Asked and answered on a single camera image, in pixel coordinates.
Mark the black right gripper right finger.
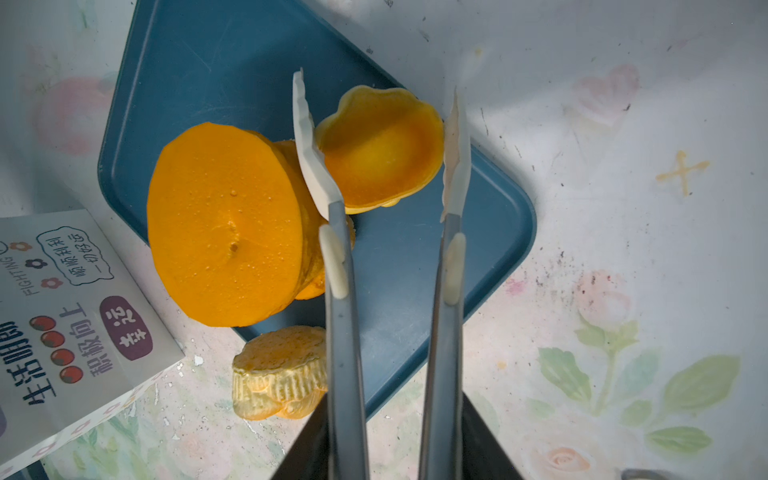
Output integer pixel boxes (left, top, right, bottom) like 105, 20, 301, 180
461, 393, 522, 480

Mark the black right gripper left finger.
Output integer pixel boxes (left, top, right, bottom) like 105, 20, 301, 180
271, 397, 329, 480

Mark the knotted yellow bread roll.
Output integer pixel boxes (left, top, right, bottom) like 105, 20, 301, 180
232, 325, 328, 421

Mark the large round orange cake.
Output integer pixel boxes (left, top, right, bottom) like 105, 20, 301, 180
147, 123, 326, 327

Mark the white paper bag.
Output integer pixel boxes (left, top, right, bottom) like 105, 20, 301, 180
1, 209, 183, 477

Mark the small orange bread wedge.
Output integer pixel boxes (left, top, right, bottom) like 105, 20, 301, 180
315, 85, 444, 215

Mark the dark teal tray mat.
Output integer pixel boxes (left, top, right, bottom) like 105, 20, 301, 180
97, 0, 538, 421

